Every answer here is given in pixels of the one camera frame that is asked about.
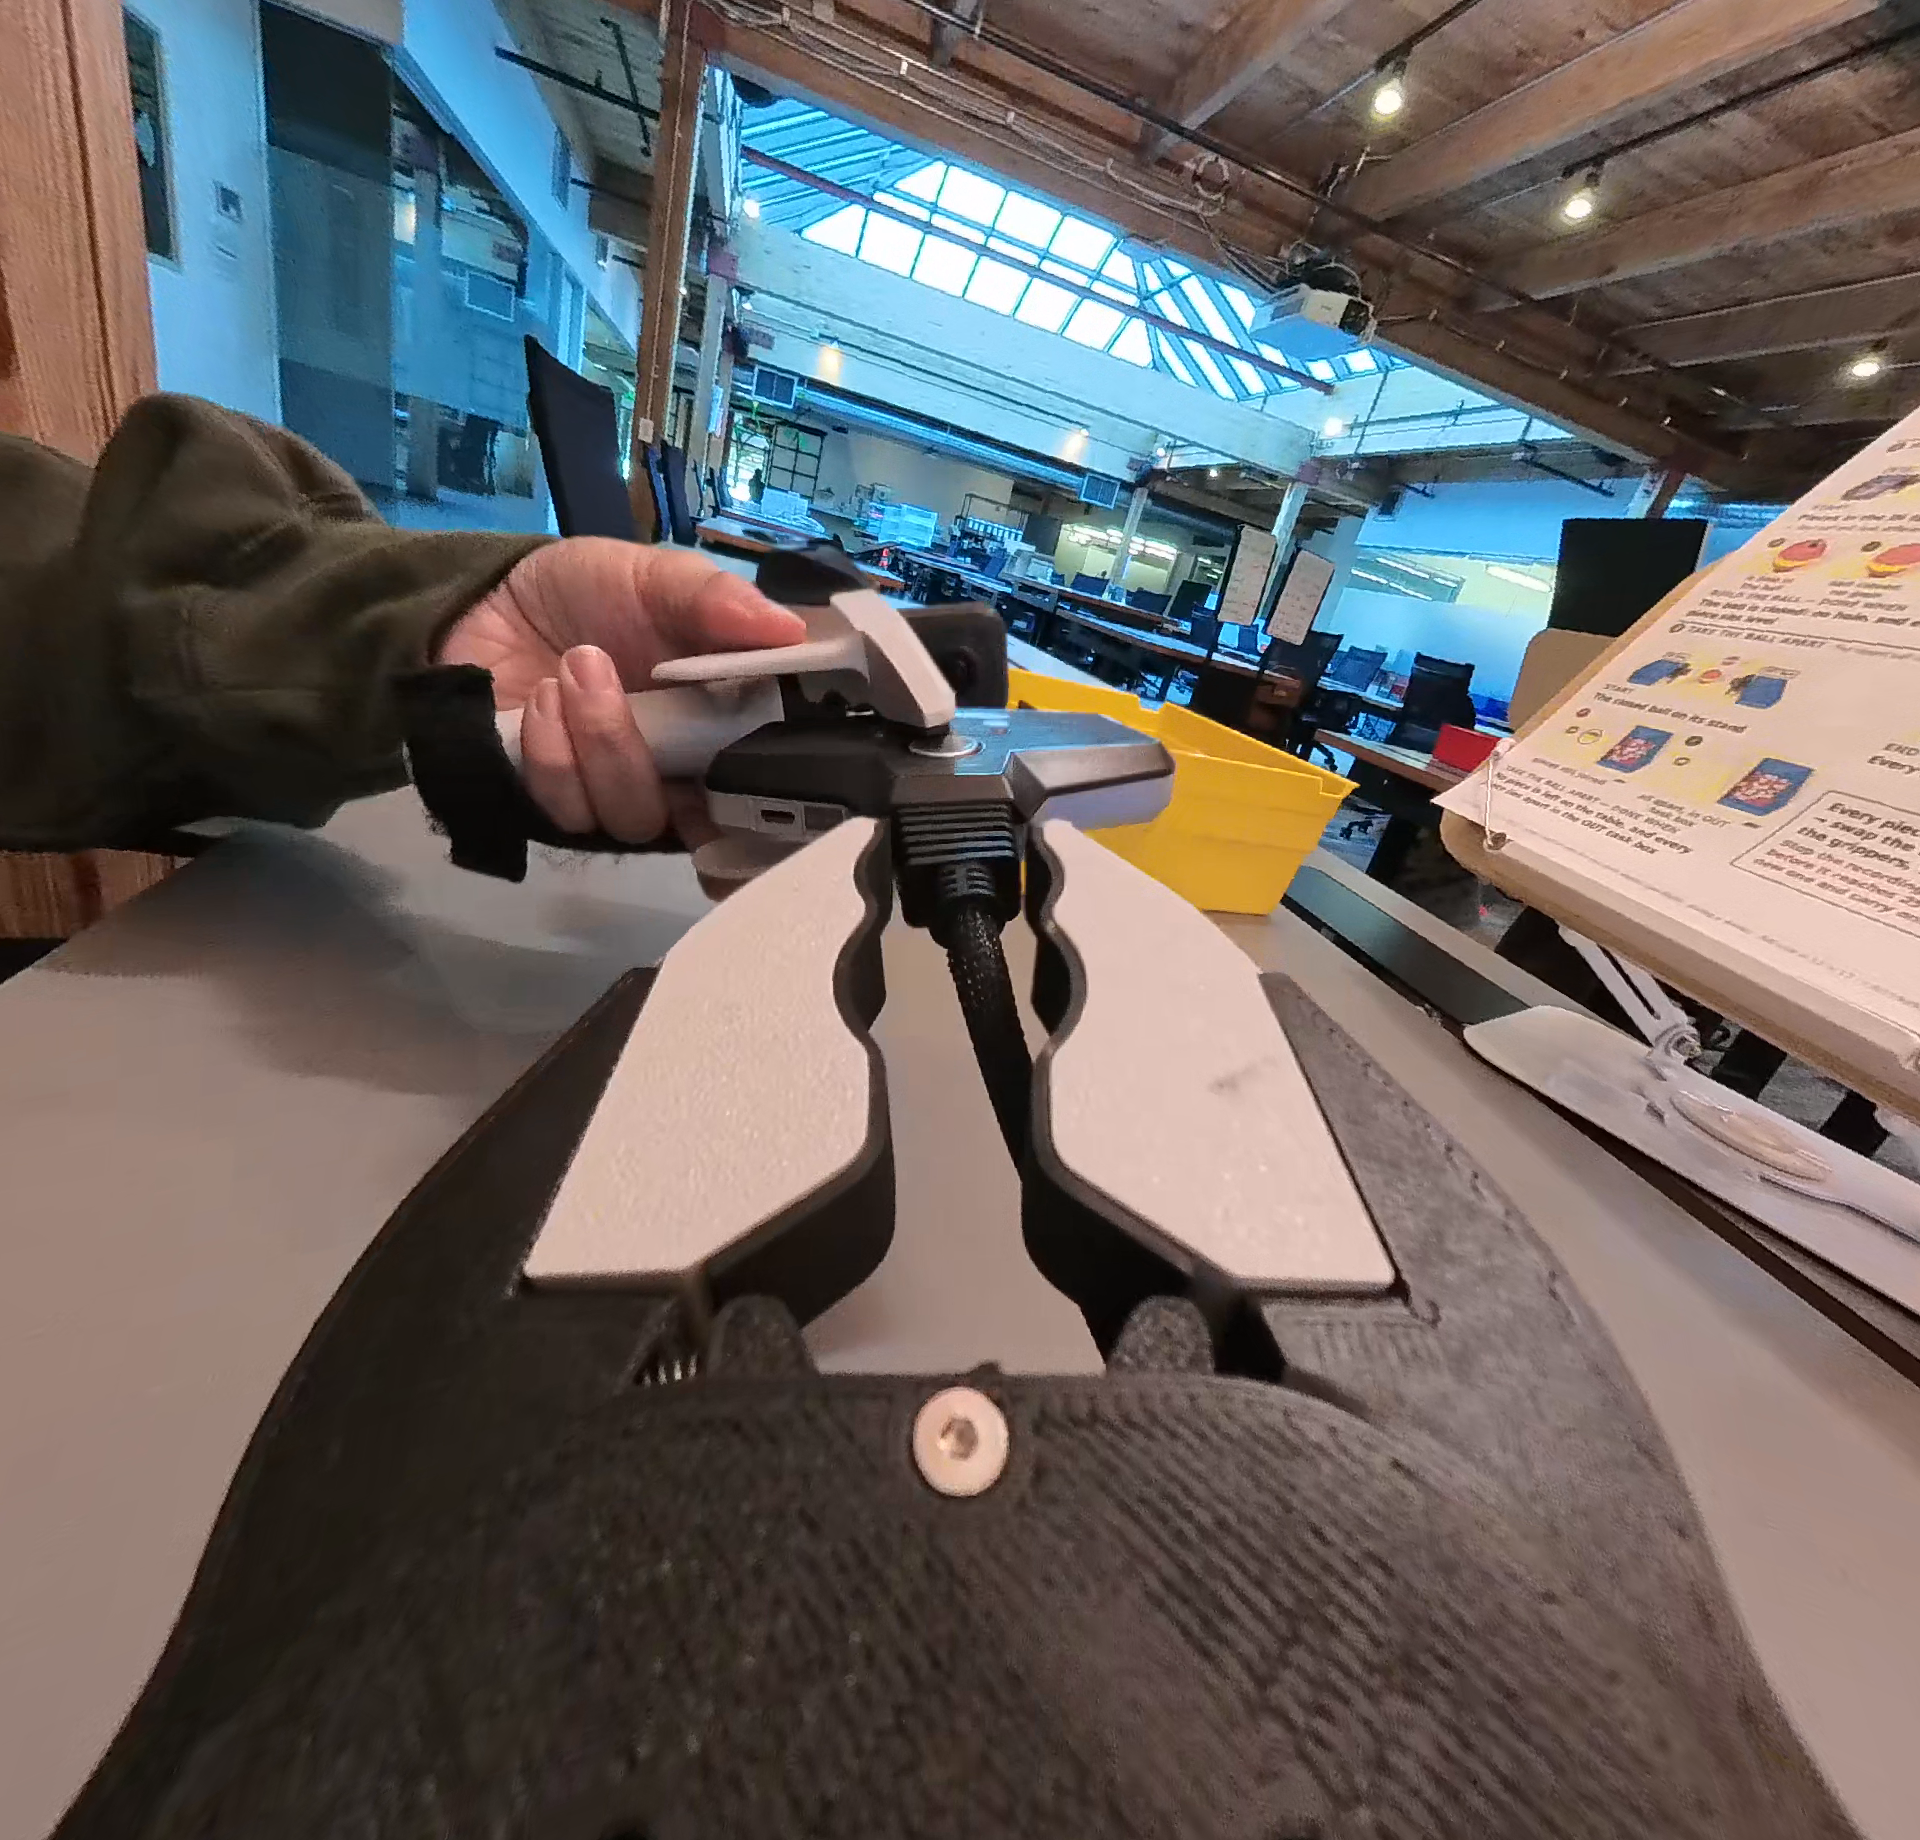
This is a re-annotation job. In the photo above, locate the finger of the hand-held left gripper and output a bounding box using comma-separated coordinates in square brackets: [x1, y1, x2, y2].
[651, 636, 851, 690]
[828, 587, 964, 741]

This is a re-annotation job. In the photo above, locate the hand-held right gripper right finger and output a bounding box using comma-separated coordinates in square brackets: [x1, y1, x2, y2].
[1023, 814, 1400, 1373]

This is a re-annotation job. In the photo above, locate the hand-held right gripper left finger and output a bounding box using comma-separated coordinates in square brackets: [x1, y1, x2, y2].
[522, 814, 901, 1347]

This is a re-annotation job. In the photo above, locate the grey black cable hub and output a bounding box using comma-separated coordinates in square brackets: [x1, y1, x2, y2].
[703, 706, 1182, 842]

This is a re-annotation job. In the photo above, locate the black braided cable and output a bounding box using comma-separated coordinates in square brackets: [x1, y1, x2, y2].
[894, 801, 1051, 1197]

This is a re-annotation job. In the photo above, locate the yellow plastic bin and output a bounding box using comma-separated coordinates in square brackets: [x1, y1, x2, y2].
[1004, 664, 1361, 916]

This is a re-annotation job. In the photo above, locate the person's left forearm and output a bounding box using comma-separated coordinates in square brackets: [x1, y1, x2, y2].
[0, 392, 559, 883]

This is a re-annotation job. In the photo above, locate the grey desk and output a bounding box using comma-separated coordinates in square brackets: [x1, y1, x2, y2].
[0, 782, 1920, 1840]

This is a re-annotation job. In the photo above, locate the person's left hand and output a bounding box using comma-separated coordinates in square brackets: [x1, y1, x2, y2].
[433, 534, 813, 855]

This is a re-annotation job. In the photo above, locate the black chair back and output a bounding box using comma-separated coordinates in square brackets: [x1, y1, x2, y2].
[521, 336, 647, 546]

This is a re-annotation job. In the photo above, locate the wooden work table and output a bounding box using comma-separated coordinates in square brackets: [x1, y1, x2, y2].
[1316, 730, 1506, 883]

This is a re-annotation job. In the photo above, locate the black office chair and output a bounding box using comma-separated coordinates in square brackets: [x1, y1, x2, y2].
[1385, 652, 1481, 758]

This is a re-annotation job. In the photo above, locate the ceiling projector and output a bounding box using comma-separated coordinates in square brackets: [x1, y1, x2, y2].
[1249, 265, 1380, 357]

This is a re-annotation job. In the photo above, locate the printed instruction sheet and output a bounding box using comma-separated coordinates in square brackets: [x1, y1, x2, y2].
[1475, 407, 1920, 1080]

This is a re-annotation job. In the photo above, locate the black monitor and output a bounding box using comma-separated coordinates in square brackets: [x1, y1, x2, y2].
[1549, 513, 1714, 641]

